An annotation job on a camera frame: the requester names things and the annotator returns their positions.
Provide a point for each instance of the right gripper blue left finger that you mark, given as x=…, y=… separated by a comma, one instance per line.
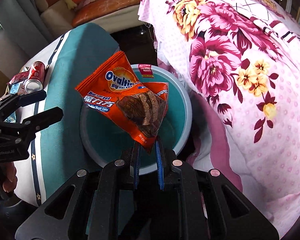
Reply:
x=135, y=163

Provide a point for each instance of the teal white bed cover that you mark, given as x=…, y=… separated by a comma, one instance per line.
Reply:
x=57, y=152

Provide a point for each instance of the orange Ovaltine snack wrapper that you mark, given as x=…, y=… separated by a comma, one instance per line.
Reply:
x=115, y=91

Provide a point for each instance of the red bin label sticker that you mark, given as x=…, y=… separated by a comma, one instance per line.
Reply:
x=146, y=70

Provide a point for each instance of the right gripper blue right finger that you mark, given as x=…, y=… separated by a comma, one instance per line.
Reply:
x=160, y=163

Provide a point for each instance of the pink floral bed quilt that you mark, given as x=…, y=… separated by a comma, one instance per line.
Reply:
x=240, y=60

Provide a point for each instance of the grey curtain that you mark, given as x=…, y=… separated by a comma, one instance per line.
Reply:
x=21, y=21

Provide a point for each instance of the left hand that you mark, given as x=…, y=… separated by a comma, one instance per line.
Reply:
x=9, y=183

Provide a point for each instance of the orange leather sofa cushion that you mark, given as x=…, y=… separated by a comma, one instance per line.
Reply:
x=100, y=8

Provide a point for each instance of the beige sofa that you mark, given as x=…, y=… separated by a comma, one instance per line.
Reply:
x=57, y=17

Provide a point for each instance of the blue milk carton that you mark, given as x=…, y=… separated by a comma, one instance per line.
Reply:
x=17, y=88

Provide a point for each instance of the pink snack wrapper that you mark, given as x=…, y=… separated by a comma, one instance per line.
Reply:
x=21, y=76

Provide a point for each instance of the red Coca-Cola can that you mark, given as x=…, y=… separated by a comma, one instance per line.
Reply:
x=35, y=78

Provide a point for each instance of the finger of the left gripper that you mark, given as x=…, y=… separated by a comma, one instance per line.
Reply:
x=13, y=101
x=33, y=124

